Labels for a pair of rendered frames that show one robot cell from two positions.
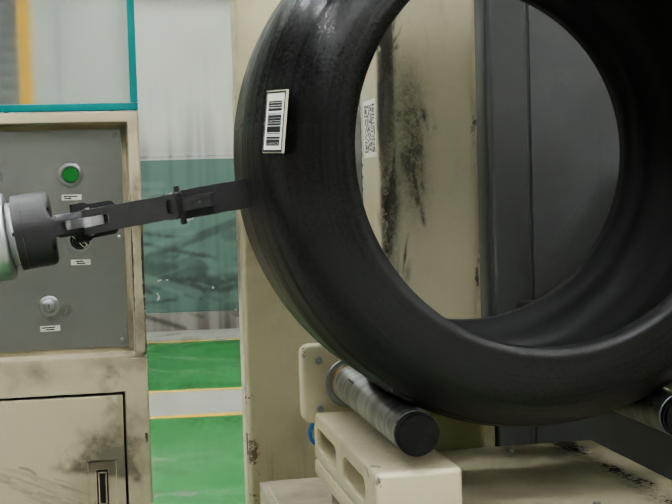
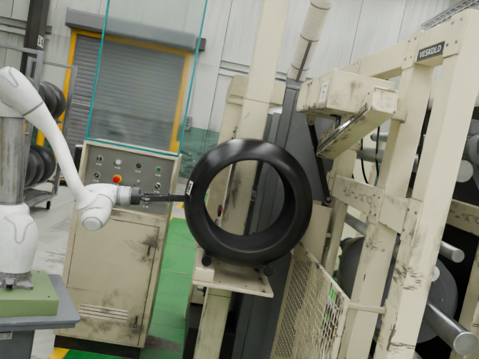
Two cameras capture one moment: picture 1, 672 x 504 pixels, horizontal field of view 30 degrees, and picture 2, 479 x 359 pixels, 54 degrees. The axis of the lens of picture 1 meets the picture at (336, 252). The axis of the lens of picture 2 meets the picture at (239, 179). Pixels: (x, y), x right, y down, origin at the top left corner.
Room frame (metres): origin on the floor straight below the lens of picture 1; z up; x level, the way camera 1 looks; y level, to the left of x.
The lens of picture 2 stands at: (-0.76, -0.34, 1.48)
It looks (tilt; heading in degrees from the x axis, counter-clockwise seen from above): 6 degrees down; 5
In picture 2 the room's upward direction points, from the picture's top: 11 degrees clockwise
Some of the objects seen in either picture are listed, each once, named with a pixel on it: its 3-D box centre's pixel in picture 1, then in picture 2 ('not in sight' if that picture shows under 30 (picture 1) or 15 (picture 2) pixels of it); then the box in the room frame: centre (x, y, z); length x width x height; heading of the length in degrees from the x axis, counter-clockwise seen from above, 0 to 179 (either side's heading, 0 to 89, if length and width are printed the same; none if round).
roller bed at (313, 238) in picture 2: not in sight; (308, 229); (1.71, -0.51, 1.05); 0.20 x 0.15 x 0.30; 11
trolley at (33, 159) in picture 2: not in sight; (23, 134); (4.45, 2.79, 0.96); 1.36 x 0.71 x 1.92; 7
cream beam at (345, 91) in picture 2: not in sight; (337, 99); (1.35, -0.49, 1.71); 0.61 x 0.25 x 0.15; 11
